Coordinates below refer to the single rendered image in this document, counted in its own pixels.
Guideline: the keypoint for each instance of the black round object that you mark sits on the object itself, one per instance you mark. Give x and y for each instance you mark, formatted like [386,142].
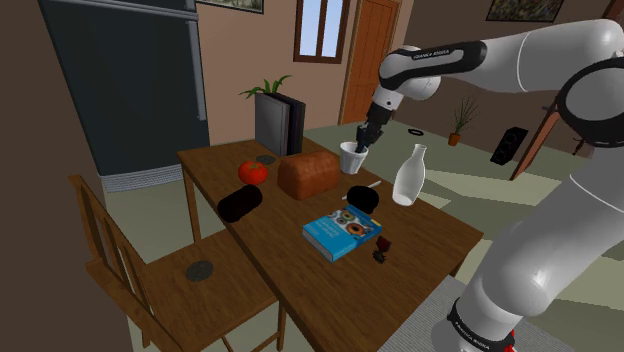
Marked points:
[363,199]

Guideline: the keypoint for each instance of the black speaker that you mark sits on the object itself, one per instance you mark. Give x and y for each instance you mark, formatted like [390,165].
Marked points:
[508,146]

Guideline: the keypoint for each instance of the dark framed wall picture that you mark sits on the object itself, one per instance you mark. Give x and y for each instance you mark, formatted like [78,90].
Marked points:
[234,4]
[524,8]

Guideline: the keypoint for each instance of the red tomato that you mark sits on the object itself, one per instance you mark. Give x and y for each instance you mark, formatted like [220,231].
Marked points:
[252,173]

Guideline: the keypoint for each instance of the green leafy plant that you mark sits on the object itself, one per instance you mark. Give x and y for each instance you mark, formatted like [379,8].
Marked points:
[267,86]

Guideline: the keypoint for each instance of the grey robot stand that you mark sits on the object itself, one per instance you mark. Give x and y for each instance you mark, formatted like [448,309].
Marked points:
[424,317]

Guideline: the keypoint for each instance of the thin plant in orange pot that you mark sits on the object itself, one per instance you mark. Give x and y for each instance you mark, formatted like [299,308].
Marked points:
[455,138]

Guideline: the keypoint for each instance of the brown bread loaf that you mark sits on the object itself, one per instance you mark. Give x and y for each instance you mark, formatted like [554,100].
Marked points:
[308,175]

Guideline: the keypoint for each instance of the small dark red object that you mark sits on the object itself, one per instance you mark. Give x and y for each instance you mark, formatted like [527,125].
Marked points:
[383,247]

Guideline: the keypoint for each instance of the grey round disc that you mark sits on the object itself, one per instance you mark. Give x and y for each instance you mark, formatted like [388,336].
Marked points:
[199,271]
[265,159]

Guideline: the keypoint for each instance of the blue book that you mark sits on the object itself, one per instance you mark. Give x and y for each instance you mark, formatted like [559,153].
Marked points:
[334,234]

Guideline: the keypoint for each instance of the dark grey fridge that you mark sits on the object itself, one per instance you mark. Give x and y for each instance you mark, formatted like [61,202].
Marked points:
[126,88]

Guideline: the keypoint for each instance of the brown wooden table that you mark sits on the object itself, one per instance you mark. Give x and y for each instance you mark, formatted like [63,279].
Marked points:
[312,292]

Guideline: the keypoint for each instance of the white bottle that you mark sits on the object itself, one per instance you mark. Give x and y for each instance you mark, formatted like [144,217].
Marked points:
[408,181]

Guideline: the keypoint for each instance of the wooden framed window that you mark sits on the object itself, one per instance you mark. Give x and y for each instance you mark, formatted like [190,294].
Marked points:
[322,29]

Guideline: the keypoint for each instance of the white cup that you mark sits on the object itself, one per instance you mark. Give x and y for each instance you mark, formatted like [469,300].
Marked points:
[350,163]

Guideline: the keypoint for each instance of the brown wooden chair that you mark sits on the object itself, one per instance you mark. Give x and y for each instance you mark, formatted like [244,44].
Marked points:
[204,307]

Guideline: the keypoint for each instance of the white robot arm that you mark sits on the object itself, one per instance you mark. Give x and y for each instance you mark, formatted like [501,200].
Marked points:
[546,253]

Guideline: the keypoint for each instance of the white pen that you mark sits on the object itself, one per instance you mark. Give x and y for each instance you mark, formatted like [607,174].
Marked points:
[375,184]

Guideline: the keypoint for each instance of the orange wooden door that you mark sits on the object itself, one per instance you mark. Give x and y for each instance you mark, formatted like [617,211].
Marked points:
[371,58]

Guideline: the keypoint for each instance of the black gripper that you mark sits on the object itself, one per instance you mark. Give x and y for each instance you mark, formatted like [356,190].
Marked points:
[376,121]

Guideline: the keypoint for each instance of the dark upright box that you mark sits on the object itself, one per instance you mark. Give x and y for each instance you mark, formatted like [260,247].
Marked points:
[273,124]

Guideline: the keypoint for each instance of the black cylinder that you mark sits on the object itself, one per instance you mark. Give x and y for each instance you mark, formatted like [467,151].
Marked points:
[240,202]

